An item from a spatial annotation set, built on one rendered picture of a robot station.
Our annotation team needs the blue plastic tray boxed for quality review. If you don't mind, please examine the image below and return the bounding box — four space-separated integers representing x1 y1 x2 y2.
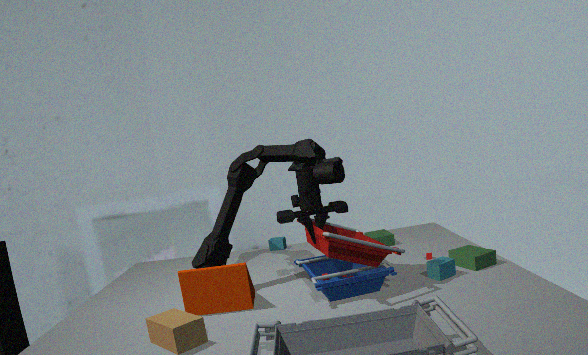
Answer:
299 259 397 302

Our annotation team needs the teal cube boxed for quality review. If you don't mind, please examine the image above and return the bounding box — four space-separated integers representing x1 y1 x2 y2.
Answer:
426 256 456 281
268 236 287 251

